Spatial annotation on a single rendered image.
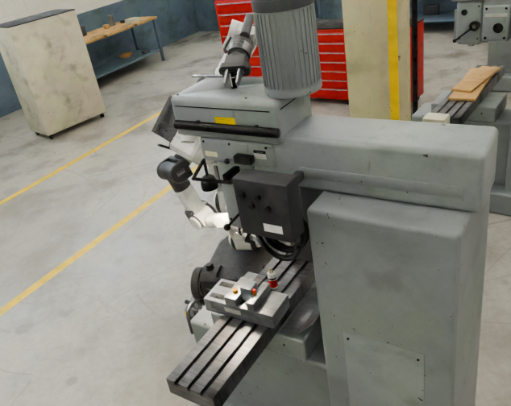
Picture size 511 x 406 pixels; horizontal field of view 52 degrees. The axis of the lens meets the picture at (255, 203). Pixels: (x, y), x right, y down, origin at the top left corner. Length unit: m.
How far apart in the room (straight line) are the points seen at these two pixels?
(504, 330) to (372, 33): 2.02
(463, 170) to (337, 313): 0.71
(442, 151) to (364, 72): 2.10
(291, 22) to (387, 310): 1.00
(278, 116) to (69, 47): 6.59
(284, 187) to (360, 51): 2.18
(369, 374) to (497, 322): 1.67
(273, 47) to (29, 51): 6.40
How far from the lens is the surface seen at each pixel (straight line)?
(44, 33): 8.05
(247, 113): 1.84
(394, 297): 1.83
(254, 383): 2.74
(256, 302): 2.24
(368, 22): 3.59
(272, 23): 1.73
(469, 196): 1.68
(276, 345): 2.41
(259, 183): 1.62
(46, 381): 3.87
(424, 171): 1.67
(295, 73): 1.76
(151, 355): 3.69
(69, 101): 8.24
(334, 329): 2.05
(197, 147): 2.50
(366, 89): 3.72
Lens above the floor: 2.46
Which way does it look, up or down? 29 degrees down
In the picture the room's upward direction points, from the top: 10 degrees counter-clockwise
